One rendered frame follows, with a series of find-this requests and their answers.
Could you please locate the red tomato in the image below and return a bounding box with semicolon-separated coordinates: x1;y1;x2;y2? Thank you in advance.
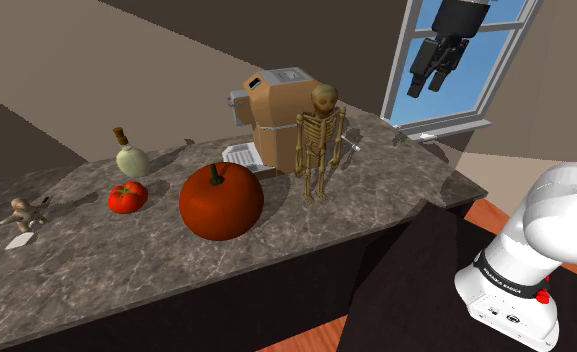
107;181;150;216

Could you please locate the brown coffee machine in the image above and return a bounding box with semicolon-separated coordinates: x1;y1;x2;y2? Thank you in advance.
221;67;329;180

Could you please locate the white framed window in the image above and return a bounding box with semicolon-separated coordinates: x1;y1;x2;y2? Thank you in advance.
378;0;546;143

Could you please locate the small white flat card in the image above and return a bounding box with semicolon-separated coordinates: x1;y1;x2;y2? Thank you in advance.
4;231;36;252

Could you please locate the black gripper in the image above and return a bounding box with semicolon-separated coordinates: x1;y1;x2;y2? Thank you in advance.
406;0;490;99

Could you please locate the dark robot stand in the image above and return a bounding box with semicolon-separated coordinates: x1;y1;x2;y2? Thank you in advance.
335;201;577;352

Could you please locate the tan skeleton figure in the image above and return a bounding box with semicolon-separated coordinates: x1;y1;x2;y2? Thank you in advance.
294;83;348;205

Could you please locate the pale green corked bottle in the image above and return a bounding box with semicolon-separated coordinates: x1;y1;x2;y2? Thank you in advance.
112;126;152;179

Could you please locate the small beige doll figure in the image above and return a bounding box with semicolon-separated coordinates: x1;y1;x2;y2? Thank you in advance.
0;195;52;234

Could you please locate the orange pumpkin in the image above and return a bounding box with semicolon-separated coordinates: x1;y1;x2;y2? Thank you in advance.
178;162;265;243

